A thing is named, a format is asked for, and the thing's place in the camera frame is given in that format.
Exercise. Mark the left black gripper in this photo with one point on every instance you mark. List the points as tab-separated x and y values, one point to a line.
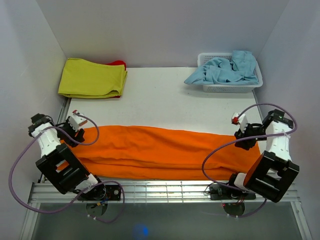
79	137

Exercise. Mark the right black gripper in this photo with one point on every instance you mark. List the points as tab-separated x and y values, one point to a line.
245	145

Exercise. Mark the orange trousers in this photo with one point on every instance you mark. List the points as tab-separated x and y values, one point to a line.
151	153

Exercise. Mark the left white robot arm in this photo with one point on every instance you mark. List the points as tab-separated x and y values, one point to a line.
57	161

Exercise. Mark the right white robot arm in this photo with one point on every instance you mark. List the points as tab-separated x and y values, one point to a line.
273	172

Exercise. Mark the folded yellow trousers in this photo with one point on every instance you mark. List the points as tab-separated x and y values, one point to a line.
83	79

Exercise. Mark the light blue trousers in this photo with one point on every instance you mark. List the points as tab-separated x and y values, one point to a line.
239	70

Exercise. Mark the folded red trousers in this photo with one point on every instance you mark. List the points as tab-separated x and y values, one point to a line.
117	63

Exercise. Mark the white plastic basket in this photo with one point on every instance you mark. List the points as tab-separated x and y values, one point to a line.
202	58

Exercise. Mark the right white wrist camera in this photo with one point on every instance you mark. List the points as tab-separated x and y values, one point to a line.
240	119

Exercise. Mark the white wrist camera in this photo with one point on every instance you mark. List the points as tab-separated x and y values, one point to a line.
76	121
240	119

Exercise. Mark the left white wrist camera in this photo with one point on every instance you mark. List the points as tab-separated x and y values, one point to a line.
76	121

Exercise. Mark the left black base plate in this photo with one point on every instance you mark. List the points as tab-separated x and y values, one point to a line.
112	193

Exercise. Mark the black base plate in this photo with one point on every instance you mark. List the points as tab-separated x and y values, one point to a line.
219	192
112	193

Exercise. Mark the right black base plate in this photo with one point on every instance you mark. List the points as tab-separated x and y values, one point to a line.
219	192

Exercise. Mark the aluminium rail frame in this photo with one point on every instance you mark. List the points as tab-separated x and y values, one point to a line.
186	109

